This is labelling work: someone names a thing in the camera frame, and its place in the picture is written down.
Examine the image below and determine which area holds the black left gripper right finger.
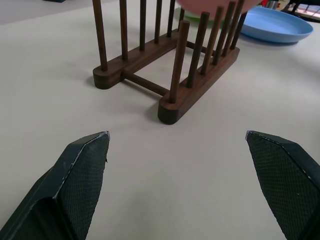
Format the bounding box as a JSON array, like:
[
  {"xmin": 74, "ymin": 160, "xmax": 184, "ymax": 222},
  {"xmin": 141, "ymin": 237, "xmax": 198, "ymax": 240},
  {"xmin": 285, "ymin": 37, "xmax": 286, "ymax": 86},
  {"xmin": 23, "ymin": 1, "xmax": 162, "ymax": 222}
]
[{"xmin": 244, "ymin": 129, "xmax": 320, "ymax": 240}]

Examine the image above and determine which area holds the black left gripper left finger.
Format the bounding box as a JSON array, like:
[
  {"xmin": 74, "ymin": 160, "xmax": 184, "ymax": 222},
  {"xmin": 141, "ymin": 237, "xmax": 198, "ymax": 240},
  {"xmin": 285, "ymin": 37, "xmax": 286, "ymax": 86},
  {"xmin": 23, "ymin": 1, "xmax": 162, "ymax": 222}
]
[{"xmin": 0, "ymin": 130, "xmax": 111, "ymax": 240}]

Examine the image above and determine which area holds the pink plate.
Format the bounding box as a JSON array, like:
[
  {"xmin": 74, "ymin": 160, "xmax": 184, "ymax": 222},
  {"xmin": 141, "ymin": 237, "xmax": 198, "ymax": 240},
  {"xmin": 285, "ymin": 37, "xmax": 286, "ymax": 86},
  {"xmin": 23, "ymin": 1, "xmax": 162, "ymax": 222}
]
[{"xmin": 175, "ymin": 0, "xmax": 261, "ymax": 15}]

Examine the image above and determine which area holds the dark wooden dish rack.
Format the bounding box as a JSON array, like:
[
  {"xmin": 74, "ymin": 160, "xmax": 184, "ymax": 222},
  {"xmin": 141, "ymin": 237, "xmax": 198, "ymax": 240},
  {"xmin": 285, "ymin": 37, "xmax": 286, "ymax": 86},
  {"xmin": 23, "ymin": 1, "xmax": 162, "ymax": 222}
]
[{"xmin": 92, "ymin": 0, "xmax": 248, "ymax": 125}]

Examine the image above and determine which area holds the blue plate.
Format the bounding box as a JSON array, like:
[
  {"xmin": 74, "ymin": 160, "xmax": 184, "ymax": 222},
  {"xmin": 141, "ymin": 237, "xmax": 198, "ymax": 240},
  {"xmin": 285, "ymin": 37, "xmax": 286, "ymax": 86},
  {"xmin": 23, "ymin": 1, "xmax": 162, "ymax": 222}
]
[{"xmin": 239, "ymin": 6, "xmax": 314, "ymax": 45}]

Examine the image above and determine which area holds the green plate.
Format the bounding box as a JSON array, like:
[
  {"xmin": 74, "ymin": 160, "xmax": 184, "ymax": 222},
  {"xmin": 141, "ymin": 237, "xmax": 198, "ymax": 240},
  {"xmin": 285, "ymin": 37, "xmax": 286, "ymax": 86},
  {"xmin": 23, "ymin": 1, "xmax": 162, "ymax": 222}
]
[{"xmin": 174, "ymin": 7, "xmax": 227, "ymax": 28}]

